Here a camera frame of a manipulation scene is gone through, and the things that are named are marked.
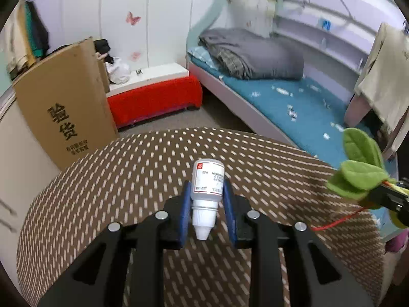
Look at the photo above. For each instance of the hanging clothes in wardrobe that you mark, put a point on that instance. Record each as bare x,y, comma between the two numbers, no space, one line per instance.
24,39

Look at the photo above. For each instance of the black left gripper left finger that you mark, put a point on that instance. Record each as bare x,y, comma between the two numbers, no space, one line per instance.
125,259

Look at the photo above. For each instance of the white plastic bag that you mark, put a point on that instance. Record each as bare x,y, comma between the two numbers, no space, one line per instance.
118,71

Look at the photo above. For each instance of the blue bed mattress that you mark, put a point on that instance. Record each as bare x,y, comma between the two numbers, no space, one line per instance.
299,112

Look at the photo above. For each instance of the beige hanging garment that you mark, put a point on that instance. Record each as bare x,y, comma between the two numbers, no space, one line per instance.
384,78

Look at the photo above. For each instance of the red low bench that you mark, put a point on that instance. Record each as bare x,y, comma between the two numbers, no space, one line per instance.
152,92

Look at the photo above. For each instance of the grey folded quilt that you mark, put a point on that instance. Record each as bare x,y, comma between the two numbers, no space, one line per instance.
248,56

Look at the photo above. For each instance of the white cabinet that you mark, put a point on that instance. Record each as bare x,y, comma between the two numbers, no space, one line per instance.
25,170

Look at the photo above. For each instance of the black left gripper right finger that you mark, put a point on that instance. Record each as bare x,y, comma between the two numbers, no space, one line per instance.
288,256

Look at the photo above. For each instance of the white small medicine bottle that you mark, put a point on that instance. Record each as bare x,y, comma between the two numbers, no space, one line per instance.
206,194

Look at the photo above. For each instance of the brown cardboard box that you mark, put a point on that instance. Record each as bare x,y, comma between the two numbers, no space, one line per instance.
63,101

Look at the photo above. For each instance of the black item behind box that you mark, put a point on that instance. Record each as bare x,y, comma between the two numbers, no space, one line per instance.
102,49

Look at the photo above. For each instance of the pink hanging garment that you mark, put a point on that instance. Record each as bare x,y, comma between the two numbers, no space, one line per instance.
356,110

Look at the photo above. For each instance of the yellow green plush toy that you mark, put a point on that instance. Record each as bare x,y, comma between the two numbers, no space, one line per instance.
364,162

